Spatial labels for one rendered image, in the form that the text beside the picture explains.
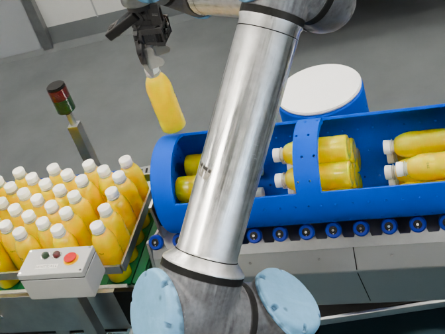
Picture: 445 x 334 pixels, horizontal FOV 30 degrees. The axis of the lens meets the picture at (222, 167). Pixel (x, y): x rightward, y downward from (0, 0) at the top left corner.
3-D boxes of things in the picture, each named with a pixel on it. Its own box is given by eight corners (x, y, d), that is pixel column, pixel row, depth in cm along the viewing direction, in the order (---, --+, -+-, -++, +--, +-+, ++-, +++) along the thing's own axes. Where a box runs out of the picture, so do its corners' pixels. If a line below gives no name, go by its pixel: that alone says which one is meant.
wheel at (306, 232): (312, 223, 224) (314, 222, 226) (296, 224, 226) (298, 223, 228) (314, 240, 224) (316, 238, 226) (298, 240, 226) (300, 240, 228)
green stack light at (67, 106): (71, 114, 272) (66, 102, 269) (55, 116, 274) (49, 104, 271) (78, 103, 277) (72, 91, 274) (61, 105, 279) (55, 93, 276)
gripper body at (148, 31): (165, 48, 210) (154, 7, 203) (134, 51, 213) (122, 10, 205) (173, 32, 216) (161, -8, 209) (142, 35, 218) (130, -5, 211)
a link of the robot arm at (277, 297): (289, 388, 158) (342, 332, 150) (216, 382, 149) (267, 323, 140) (263, 323, 169) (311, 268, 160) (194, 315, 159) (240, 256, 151)
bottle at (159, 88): (188, 117, 233) (167, 62, 222) (183, 132, 228) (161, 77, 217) (165, 120, 236) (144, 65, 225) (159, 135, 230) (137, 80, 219)
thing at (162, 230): (169, 238, 246) (155, 207, 238) (161, 238, 247) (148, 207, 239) (176, 215, 253) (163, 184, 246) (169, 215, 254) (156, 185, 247)
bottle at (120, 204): (128, 250, 250) (106, 206, 239) (119, 240, 256) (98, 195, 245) (148, 238, 252) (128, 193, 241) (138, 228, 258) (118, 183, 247)
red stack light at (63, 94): (66, 101, 269) (61, 92, 266) (49, 104, 271) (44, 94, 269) (72, 91, 274) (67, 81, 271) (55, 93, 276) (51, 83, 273)
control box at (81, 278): (95, 297, 224) (81, 271, 218) (31, 300, 230) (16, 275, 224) (106, 270, 231) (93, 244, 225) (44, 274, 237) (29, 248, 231)
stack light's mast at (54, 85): (79, 128, 275) (60, 89, 266) (62, 130, 277) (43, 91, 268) (84, 117, 280) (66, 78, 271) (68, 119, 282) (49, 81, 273)
